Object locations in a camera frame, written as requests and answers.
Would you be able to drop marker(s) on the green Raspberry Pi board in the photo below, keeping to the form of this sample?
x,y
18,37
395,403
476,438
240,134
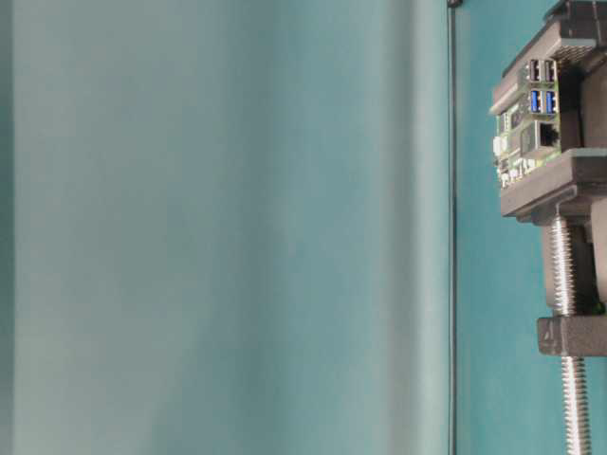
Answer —
x,y
528,121

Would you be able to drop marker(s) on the black machine vise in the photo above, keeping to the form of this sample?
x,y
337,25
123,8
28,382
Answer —
x,y
573,184

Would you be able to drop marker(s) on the silver vise lead screw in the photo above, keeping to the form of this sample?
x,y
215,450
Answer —
x,y
566,308

